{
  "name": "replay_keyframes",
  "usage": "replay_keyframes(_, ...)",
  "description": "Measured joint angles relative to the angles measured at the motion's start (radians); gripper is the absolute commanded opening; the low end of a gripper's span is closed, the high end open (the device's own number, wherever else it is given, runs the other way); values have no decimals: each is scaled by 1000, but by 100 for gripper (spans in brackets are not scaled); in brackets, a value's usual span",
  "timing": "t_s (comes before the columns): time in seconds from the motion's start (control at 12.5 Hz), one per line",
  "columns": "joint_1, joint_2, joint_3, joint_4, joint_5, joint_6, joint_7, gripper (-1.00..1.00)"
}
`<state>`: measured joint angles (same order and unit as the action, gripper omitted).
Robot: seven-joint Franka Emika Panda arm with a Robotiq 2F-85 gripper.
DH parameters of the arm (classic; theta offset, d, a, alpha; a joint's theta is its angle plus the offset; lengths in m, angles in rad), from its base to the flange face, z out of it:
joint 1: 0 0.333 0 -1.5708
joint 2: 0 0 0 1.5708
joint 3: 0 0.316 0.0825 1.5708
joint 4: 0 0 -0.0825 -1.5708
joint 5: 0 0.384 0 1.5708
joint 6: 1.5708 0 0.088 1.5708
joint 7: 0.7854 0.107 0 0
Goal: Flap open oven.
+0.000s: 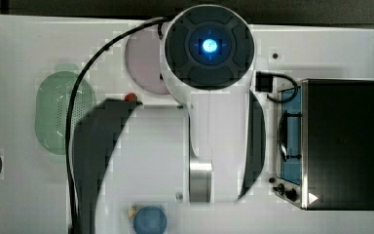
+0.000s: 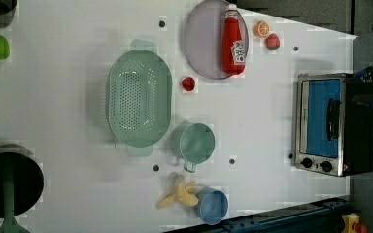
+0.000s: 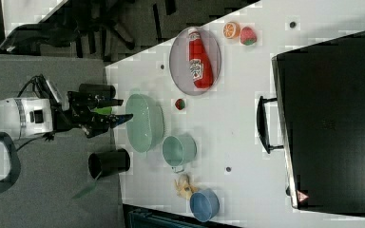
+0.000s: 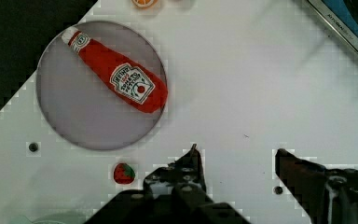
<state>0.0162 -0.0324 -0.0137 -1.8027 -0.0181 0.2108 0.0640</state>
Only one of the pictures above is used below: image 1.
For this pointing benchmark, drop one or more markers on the blue glass oven door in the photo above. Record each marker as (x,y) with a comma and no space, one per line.
(290,139)

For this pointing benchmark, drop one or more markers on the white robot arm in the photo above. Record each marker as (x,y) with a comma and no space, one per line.
(203,142)

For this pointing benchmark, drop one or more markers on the small red strawberry toy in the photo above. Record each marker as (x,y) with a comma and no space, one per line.
(131,97)

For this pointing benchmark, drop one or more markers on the grey round plate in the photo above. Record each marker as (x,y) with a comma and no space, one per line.
(142,56)

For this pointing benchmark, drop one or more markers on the blue round cup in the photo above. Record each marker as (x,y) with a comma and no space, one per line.
(150,220)

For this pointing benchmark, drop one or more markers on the green perforated colander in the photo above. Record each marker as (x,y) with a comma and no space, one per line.
(52,103)

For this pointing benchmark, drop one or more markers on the black camera box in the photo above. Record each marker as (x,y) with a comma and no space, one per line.
(264,82)

